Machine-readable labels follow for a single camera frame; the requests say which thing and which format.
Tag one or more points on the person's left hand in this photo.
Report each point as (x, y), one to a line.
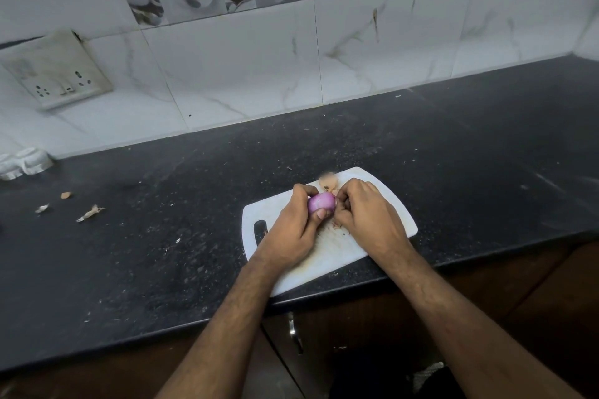
(286, 230)

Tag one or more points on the person's right hand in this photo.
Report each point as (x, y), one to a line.
(369, 221)

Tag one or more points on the person's right fingers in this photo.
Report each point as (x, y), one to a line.
(344, 207)

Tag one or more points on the person's left thumb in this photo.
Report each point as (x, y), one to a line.
(320, 215)

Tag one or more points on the purple peeled onion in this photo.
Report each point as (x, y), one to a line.
(322, 202)

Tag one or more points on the person's left forearm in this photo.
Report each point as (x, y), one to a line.
(224, 328)

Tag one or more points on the person's right forearm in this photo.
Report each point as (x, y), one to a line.
(468, 328)

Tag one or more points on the white plastic cutting board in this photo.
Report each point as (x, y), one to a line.
(327, 235)

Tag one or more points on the brown onion peel piece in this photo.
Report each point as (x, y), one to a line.
(329, 181)

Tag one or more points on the long garlic peel scrap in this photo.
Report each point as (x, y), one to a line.
(90, 213)

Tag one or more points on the small garlic peel scrap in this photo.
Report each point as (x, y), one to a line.
(42, 209)

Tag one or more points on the white wall power socket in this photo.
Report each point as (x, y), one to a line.
(58, 71)

